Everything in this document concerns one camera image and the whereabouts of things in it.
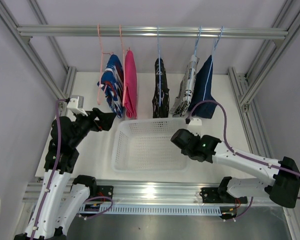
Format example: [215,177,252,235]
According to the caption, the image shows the navy blue trousers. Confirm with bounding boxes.
[188,55,217,119]

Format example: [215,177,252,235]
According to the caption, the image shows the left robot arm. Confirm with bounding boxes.
[14,108,117,240]

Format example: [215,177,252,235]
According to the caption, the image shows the aluminium frame struts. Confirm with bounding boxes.
[227,0,300,157]
[0,0,77,99]

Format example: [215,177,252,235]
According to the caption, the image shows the right aluminium frame struts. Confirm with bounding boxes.
[227,0,300,157]

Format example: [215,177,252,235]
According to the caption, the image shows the blue hanger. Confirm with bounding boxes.
[202,26,224,100]
[156,25,162,108]
[192,26,202,69]

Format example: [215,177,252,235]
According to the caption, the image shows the white plastic basket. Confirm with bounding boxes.
[111,118,188,173]

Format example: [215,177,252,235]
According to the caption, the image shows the left aluminium frame struts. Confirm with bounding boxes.
[0,0,77,99]

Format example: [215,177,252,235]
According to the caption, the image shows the blue white patterned trousers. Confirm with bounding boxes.
[97,54,124,119]

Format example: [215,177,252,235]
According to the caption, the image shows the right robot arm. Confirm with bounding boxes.
[170,128,300,209]

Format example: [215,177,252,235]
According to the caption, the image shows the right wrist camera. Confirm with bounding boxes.
[186,118,202,136]

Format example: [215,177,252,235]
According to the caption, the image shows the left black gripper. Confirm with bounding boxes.
[69,107,116,147]

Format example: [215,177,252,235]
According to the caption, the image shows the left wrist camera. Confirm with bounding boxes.
[66,95,88,116]

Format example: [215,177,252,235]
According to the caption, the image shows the white slotted cable duct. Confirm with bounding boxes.
[77,204,223,216]

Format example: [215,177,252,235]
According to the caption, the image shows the aluminium hanging rail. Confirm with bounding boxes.
[16,24,289,40]

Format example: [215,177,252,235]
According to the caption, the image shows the pink hanger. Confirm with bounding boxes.
[119,24,127,107]
[97,24,113,105]

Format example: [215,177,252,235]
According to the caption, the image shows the black white patterned trousers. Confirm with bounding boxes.
[152,58,170,118]

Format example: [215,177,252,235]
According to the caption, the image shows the pink trousers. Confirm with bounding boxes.
[123,50,138,119]

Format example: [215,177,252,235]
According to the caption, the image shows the white black print trousers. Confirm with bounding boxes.
[170,54,199,117]

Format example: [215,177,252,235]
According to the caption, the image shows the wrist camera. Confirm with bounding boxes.
[186,118,202,136]
[66,95,88,116]

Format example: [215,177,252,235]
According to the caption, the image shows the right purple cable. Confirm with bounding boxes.
[186,99,300,213]

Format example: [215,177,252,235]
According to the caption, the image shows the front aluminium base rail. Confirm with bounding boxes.
[22,180,279,207]

